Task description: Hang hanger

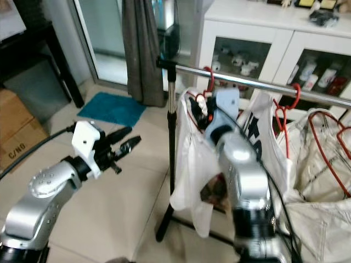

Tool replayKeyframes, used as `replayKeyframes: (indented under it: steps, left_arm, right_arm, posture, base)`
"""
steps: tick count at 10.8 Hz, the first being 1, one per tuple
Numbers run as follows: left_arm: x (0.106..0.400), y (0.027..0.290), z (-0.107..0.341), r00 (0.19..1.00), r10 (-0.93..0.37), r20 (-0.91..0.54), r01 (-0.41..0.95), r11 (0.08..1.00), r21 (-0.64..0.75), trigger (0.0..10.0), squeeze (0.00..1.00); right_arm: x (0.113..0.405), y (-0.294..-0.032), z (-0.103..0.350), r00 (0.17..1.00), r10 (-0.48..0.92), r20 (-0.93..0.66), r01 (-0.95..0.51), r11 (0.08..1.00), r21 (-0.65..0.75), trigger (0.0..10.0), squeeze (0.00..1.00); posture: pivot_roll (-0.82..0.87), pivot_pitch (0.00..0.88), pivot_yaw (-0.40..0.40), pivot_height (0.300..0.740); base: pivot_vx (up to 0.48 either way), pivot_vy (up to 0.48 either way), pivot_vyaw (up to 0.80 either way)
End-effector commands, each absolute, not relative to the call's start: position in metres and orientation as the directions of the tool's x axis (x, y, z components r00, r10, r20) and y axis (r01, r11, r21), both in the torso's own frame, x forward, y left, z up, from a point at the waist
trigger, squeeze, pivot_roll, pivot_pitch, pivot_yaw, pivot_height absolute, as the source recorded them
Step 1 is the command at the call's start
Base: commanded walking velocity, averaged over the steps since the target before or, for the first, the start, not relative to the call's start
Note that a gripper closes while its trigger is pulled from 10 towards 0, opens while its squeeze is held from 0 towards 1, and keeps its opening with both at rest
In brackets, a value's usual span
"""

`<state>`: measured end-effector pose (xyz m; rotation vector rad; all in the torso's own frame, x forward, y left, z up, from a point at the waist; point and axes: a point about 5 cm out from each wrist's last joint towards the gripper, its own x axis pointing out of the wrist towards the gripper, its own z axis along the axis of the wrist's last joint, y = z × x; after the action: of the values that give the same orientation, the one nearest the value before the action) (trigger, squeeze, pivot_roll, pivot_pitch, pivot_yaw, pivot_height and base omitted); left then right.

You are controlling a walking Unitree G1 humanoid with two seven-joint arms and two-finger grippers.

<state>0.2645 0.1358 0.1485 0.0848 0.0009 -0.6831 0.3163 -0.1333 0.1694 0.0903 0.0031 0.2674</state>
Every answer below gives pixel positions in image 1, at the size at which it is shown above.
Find beige garment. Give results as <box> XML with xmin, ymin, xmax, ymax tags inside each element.
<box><xmin>280</xmin><ymin>107</ymin><xmax>351</xmax><ymax>263</ymax></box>

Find black desk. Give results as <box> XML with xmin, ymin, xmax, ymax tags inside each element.
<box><xmin>0</xmin><ymin>21</ymin><xmax>87</xmax><ymax>108</ymax></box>

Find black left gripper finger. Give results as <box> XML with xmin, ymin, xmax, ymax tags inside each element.
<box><xmin>115</xmin><ymin>137</ymin><xmax>142</xmax><ymax>158</ymax></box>
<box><xmin>105</xmin><ymin>127</ymin><xmax>134</xmax><ymax>144</ymax></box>

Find small black device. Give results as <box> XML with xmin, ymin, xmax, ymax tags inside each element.
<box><xmin>309</xmin><ymin>9</ymin><xmax>340</xmax><ymax>28</ymax></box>

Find white glass-door cabinet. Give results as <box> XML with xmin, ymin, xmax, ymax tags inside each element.
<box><xmin>195</xmin><ymin>0</ymin><xmax>351</xmax><ymax>118</ymax></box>

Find white shirt with black print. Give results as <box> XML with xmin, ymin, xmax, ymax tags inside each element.
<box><xmin>241</xmin><ymin>90</ymin><xmax>292</xmax><ymax>190</ymax></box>

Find glass sliding door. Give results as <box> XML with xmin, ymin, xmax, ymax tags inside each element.
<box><xmin>74</xmin><ymin>0</ymin><xmax>203</xmax><ymax>91</ymax></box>

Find white shirt with brown print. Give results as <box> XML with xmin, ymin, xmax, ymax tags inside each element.
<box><xmin>169</xmin><ymin>88</ymin><xmax>232</xmax><ymax>240</ymax></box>

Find white appliance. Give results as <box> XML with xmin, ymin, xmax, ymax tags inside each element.
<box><xmin>0</xmin><ymin>0</ymin><xmax>27</xmax><ymax>41</ymax></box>

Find printed brown cardboard box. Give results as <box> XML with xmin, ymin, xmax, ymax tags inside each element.
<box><xmin>0</xmin><ymin>88</ymin><xmax>46</xmax><ymax>170</ymax></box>

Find chrome and black clothes rack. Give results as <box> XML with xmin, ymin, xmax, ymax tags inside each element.
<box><xmin>154</xmin><ymin>56</ymin><xmax>351</xmax><ymax>244</ymax></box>

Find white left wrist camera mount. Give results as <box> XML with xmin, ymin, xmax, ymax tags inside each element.
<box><xmin>72</xmin><ymin>121</ymin><xmax>106</xmax><ymax>179</ymax></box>

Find red wire clothes hanger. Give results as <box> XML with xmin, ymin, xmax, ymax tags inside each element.
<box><xmin>273</xmin><ymin>82</ymin><xmax>302</xmax><ymax>161</ymax></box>
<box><xmin>185</xmin><ymin>66</ymin><xmax>216</xmax><ymax>118</ymax></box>
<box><xmin>307</xmin><ymin>110</ymin><xmax>351</xmax><ymax>199</ymax></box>

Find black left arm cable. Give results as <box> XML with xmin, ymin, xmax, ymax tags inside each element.
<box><xmin>0</xmin><ymin>124</ymin><xmax>78</xmax><ymax>180</ymax></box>

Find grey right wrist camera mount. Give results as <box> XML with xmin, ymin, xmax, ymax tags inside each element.
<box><xmin>207</xmin><ymin>87</ymin><xmax>242</xmax><ymax>146</ymax></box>

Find teal floor mat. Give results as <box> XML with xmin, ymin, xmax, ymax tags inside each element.
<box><xmin>77</xmin><ymin>91</ymin><xmax>148</xmax><ymax>128</ymax></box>

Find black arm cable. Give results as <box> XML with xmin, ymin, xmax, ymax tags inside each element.
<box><xmin>0</xmin><ymin>124</ymin><xmax>78</xmax><ymax>180</ymax></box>
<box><xmin>239</xmin><ymin>105</ymin><xmax>303</xmax><ymax>263</ymax></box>

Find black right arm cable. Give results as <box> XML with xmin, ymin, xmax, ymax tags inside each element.
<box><xmin>239</xmin><ymin>105</ymin><xmax>303</xmax><ymax>263</ymax></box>

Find grey curtain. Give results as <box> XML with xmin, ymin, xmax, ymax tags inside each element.
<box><xmin>122</xmin><ymin>0</ymin><xmax>168</xmax><ymax>108</ymax></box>

